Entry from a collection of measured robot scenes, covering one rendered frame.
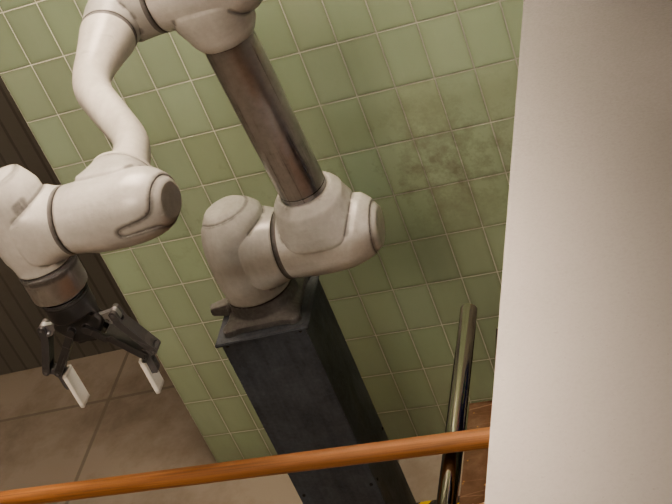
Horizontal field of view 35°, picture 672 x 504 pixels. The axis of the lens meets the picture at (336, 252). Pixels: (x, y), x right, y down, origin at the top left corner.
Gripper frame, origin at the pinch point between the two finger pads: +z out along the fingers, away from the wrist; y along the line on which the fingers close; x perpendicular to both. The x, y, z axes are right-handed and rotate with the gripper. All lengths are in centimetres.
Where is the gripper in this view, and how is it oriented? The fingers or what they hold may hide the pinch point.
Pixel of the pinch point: (119, 389)
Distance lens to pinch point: 177.6
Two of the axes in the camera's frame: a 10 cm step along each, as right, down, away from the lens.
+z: 3.2, 7.9, 5.2
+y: -9.4, 2.0, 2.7
